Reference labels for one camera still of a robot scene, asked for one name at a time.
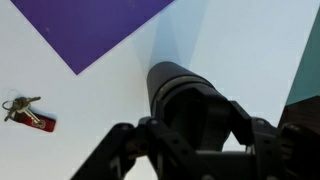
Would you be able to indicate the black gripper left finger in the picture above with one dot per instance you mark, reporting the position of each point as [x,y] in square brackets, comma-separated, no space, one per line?
[170,155]

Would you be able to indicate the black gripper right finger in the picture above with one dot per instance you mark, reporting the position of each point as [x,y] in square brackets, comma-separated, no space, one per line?
[291,152]

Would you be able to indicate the red key fob with keys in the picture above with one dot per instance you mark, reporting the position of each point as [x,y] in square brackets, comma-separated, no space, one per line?
[20,112]

